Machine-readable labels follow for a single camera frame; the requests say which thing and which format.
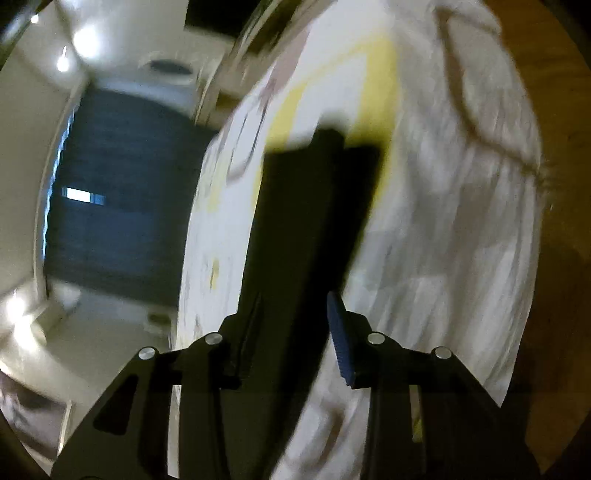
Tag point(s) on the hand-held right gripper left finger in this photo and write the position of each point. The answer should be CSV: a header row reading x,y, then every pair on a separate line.
x,y
217,357

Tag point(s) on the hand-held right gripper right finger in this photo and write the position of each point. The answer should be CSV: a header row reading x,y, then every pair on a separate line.
x,y
340,341

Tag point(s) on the black pants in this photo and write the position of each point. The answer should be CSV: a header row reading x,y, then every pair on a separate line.
x,y
304,230

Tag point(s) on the printed bed sheet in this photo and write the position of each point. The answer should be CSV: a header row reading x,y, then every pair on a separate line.
x,y
438,207

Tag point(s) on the blue curtain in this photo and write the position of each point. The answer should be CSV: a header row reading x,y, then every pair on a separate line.
x,y
129,184

